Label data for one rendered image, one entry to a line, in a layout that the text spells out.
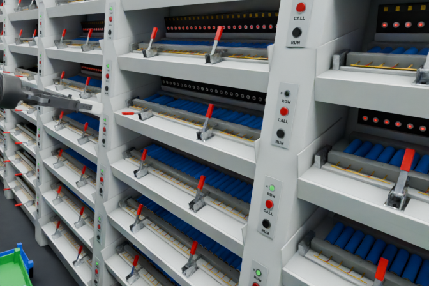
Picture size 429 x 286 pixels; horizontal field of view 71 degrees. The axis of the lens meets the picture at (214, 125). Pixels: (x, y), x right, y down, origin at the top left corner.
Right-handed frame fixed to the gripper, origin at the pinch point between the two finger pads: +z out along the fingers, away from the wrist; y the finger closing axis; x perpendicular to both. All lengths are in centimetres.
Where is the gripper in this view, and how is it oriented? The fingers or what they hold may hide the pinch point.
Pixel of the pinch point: (87, 106)
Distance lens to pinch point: 87.2
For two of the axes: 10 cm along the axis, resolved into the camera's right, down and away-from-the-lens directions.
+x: 2.3, -9.7, -0.4
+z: 6.5, 1.3, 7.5
